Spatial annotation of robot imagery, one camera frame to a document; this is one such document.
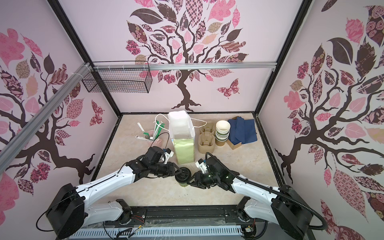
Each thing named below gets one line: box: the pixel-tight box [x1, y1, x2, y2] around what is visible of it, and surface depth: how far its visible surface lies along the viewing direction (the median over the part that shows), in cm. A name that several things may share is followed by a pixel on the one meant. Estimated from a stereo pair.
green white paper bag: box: [167, 110, 196, 165], surface depth 87 cm
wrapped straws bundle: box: [135, 120, 165, 141], surface depth 92 cm
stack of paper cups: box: [215, 120, 231, 146], surface depth 92 cm
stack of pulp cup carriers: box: [198, 123, 215, 154], surface depth 94 cm
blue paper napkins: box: [227, 116, 258, 145], surface depth 102 cm
